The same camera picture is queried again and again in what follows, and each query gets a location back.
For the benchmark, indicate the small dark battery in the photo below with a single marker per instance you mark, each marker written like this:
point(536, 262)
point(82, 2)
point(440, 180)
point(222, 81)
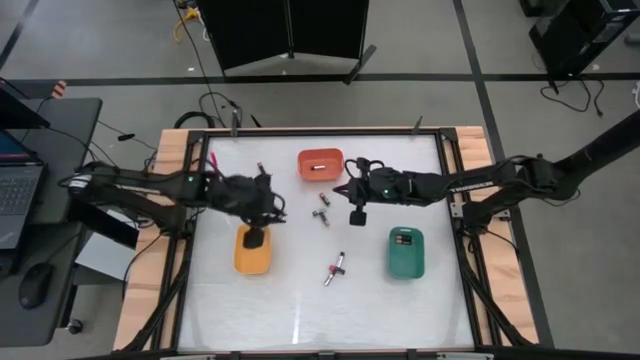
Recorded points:
point(261, 168)

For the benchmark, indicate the black equipment cabinet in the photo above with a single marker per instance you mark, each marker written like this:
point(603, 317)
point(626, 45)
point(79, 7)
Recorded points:
point(580, 30)

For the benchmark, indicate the dark laptop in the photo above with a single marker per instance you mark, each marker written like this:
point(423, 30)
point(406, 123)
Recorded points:
point(20, 195)

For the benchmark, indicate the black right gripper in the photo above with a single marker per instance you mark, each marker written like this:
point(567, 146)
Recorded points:
point(360, 189)

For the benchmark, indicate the black pink battery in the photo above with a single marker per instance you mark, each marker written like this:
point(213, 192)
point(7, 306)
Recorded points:
point(336, 270)

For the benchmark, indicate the teal plastic bin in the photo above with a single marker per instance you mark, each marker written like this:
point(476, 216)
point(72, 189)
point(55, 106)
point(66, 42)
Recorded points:
point(406, 262)

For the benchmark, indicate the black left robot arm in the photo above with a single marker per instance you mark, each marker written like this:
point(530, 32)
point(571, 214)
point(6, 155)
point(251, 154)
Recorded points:
point(150, 182)

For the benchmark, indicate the white grey box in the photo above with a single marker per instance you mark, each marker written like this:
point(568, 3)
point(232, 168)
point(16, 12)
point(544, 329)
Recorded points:
point(105, 257)

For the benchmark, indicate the black computer mouse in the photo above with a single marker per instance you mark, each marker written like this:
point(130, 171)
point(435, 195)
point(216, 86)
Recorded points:
point(35, 286)

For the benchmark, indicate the yellow plastic bin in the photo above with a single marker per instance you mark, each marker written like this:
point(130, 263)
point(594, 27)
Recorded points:
point(252, 262)

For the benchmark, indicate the black folding partition screen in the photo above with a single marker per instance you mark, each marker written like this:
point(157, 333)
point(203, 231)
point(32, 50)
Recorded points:
point(285, 30)

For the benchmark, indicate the black aluminium table frame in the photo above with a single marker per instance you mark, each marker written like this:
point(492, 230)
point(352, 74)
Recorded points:
point(320, 132)

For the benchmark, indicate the black desk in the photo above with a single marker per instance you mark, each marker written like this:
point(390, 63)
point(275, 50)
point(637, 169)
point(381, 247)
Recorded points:
point(75, 130)

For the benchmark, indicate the small black red battery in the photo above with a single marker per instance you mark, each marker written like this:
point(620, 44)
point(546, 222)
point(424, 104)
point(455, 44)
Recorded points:
point(325, 199)

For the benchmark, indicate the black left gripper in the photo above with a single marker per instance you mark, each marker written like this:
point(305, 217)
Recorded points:
point(250, 197)

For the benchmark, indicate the orange plastic bin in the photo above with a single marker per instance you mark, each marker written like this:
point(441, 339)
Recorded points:
point(307, 175)

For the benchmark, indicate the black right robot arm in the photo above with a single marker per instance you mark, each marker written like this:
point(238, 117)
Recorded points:
point(475, 182)

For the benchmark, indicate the black copper battery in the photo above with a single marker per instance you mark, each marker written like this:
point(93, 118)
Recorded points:
point(325, 219)
point(403, 239)

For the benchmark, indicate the pink slim object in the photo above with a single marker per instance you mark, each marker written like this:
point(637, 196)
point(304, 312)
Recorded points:
point(215, 162)

